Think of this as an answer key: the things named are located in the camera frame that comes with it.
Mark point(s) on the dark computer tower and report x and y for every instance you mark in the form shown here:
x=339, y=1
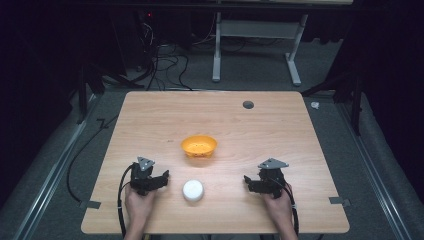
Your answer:
x=145, y=36

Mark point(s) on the grey tape piece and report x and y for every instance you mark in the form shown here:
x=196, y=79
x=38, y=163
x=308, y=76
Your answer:
x=91, y=204
x=339, y=201

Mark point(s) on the crumpled white paper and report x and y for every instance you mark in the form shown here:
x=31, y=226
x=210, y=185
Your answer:
x=315, y=105

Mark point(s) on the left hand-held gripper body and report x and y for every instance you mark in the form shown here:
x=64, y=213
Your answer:
x=142, y=173

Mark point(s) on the black tripod stand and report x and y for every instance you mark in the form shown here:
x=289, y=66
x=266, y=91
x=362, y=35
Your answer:
x=356, y=100
x=82, y=90

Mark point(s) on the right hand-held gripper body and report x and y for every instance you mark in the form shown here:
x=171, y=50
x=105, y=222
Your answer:
x=272, y=178

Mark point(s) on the white metal desk frame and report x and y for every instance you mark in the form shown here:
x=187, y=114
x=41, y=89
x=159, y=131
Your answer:
x=256, y=29

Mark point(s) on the metal floor rail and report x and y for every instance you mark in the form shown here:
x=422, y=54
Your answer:
x=50, y=186
x=376, y=170

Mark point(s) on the person's right hand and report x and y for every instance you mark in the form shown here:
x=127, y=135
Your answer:
x=279, y=208

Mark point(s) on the orange plastic bowl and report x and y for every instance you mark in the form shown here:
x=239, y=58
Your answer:
x=199, y=145

